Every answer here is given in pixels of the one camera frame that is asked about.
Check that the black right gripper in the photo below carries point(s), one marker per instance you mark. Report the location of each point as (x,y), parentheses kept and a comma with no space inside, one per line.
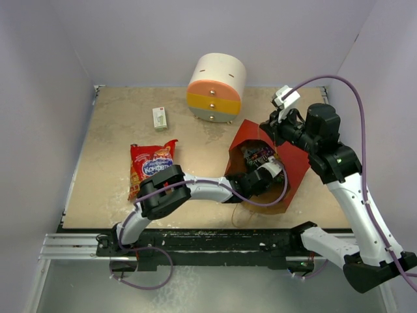
(274,128)

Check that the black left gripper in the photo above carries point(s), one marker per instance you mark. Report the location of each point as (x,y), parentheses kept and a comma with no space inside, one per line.
(247,173)

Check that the red brown paper bag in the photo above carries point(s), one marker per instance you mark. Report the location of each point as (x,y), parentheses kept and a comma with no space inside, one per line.
(295,165)

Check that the red candy snack bag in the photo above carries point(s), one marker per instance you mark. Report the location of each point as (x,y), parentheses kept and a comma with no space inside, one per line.
(146,160)

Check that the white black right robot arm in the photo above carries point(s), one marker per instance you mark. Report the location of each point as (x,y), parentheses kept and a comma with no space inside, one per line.
(376,257)

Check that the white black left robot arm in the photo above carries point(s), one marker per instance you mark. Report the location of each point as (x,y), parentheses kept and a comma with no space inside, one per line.
(164,192)

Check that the brown yellow candy packet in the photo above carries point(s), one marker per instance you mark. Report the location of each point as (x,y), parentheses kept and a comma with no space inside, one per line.
(256,156)

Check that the round white mini drawer chest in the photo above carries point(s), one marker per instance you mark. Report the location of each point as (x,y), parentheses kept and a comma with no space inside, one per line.
(216,88)

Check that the small white green box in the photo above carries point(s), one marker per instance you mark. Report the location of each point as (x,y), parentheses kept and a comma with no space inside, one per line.
(159,119)

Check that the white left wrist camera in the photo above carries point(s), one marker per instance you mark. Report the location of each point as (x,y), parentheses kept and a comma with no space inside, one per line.
(273,167)

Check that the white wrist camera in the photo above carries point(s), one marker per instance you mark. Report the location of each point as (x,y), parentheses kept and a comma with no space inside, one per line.
(273,167)
(284,99)

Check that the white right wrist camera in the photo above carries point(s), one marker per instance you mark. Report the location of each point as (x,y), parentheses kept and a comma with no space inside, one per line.
(284,99)

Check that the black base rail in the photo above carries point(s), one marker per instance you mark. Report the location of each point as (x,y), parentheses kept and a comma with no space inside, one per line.
(273,249)

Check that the aluminium side rail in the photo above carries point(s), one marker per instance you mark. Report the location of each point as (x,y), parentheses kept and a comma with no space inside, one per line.
(69,246)

